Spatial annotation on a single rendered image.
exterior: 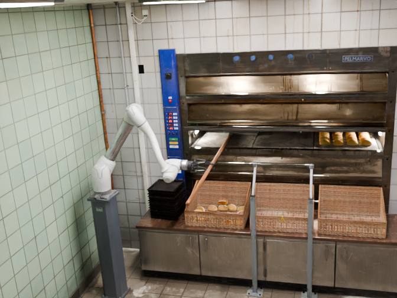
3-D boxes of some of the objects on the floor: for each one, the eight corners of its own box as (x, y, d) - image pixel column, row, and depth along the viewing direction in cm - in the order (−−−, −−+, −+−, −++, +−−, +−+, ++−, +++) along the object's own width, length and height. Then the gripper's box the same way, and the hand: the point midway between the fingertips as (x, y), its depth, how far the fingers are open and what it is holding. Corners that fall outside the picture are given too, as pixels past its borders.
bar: (186, 271, 458) (178, 159, 423) (317, 282, 426) (319, 162, 391) (177, 289, 429) (167, 171, 394) (317, 303, 397) (319, 176, 362)
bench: (159, 250, 499) (155, 201, 482) (399, 269, 438) (403, 214, 421) (140, 279, 447) (134, 226, 430) (409, 305, 386) (415, 244, 369)
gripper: (188, 155, 401) (215, 155, 396) (189, 172, 406) (215, 172, 400) (186, 157, 395) (213, 158, 389) (187, 175, 399) (214, 175, 393)
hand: (210, 165), depth 395 cm, fingers closed on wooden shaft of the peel, 3 cm apart
